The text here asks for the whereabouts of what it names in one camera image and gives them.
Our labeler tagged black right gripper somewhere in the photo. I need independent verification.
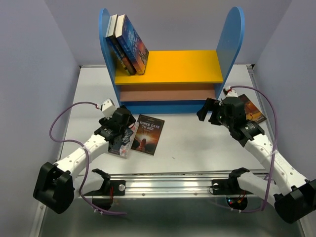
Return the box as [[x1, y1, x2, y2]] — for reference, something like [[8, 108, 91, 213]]
[[197, 97, 233, 129]]

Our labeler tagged Little Women book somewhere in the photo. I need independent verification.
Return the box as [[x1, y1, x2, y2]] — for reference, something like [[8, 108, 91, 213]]
[[108, 122, 139, 158]]

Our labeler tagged Three Days to See book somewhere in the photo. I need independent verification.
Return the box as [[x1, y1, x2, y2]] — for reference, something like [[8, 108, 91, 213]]
[[131, 115, 164, 156]]

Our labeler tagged Jane Eyre book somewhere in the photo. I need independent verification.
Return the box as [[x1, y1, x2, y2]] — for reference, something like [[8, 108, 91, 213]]
[[115, 14, 149, 75]]

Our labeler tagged Animal Farm book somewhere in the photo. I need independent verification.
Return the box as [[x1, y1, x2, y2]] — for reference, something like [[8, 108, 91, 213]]
[[106, 14, 130, 75]]

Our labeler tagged A Tale of Two Cities book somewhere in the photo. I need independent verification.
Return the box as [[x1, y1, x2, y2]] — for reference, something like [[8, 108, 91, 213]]
[[106, 14, 136, 76]]

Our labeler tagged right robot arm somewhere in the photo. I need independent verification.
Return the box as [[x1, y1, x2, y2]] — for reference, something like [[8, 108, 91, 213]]
[[197, 97, 316, 224]]

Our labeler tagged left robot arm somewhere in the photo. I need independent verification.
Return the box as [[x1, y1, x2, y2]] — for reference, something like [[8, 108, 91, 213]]
[[33, 104, 136, 214]]

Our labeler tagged blue wooden bookshelf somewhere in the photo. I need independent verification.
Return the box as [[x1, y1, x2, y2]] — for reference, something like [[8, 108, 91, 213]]
[[98, 6, 245, 114]]

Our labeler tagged Edward Tulane book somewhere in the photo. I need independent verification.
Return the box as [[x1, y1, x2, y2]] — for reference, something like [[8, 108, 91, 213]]
[[239, 94, 267, 123]]

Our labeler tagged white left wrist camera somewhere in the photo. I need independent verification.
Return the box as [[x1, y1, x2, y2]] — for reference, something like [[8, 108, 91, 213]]
[[96, 98, 117, 119]]

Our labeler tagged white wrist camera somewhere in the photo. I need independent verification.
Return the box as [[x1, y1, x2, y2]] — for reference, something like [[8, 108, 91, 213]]
[[96, 98, 117, 119], [223, 86, 238, 98]]

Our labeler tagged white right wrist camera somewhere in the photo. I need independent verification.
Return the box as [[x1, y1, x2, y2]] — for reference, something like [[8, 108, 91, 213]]
[[223, 86, 238, 98]]

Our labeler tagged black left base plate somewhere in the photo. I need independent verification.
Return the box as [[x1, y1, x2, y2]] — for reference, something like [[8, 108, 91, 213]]
[[84, 180, 126, 197]]

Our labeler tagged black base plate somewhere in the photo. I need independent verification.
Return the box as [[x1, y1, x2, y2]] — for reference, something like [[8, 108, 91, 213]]
[[84, 180, 126, 197], [210, 179, 244, 195]]

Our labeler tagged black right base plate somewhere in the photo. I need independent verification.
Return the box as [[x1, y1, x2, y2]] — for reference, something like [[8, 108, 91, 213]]
[[210, 179, 244, 195]]

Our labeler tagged aluminium mounting rail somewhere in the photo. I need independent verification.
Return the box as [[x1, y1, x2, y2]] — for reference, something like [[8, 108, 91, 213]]
[[40, 169, 304, 198]]

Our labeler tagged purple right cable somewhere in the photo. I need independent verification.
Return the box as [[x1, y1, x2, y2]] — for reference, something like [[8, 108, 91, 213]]
[[228, 85, 277, 213]]

